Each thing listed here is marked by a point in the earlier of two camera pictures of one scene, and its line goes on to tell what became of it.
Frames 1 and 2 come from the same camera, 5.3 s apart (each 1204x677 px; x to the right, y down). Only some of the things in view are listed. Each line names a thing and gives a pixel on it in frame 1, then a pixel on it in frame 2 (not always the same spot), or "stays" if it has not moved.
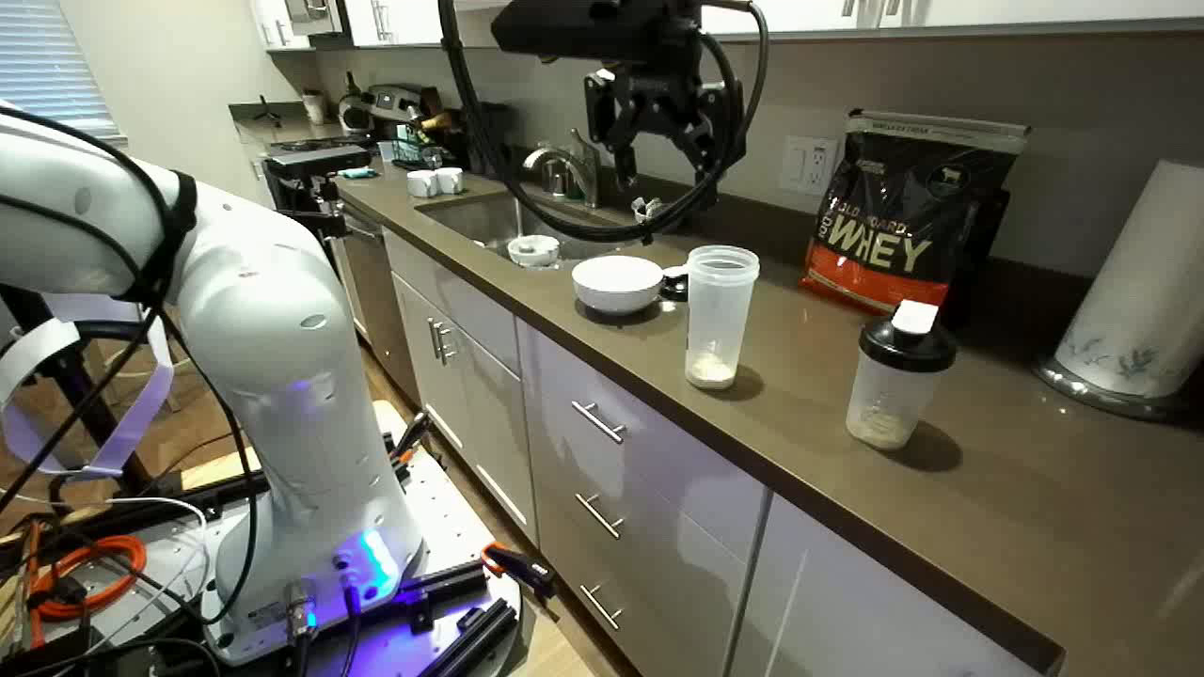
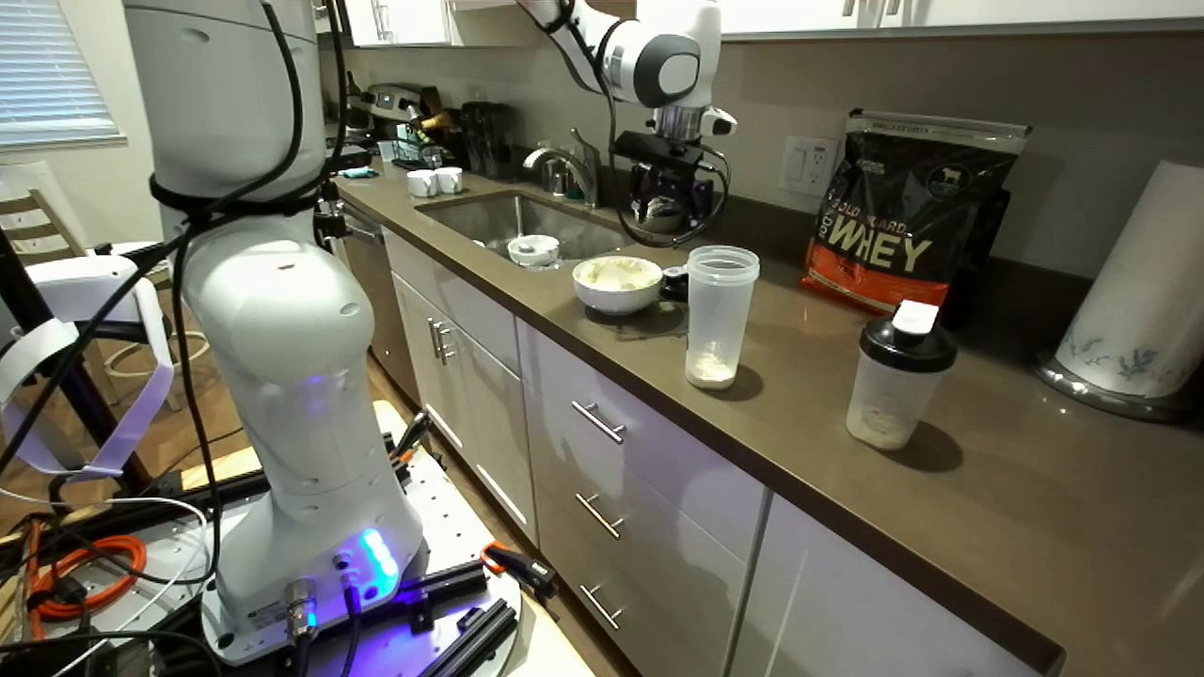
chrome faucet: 570,175 stays
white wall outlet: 806,162 stays
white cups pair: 435,182 stays
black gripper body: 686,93 to 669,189
